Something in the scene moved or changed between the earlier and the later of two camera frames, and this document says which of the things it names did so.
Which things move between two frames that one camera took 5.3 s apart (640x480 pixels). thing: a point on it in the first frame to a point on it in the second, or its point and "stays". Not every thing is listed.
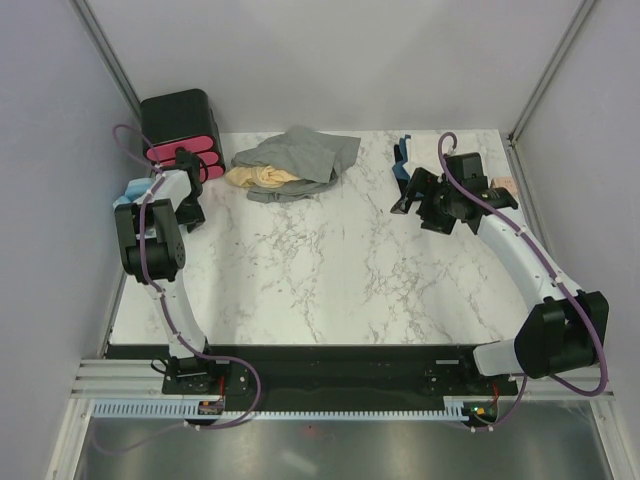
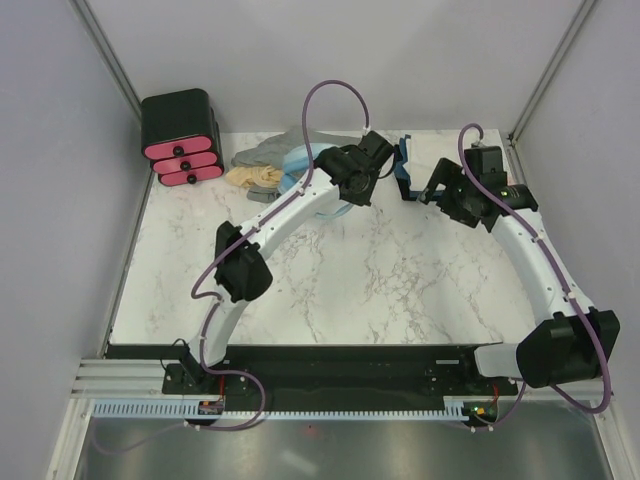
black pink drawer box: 182,119 stays
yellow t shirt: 262,176 stays
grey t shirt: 315,158 stays
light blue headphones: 134,189 to 296,166
